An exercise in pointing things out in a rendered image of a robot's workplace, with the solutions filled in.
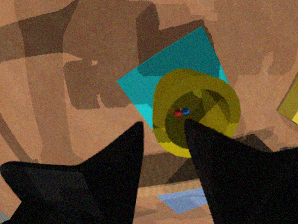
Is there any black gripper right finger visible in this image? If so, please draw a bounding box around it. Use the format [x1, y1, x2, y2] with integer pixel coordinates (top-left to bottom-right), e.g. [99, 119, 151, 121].
[185, 119, 298, 224]

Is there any yellow rectangular block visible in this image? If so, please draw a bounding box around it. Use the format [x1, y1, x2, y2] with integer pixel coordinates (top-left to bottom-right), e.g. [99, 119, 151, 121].
[278, 79, 298, 124]

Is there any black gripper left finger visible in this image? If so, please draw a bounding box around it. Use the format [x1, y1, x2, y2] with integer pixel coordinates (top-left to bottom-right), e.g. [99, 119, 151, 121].
[0, 121, 145, 224]

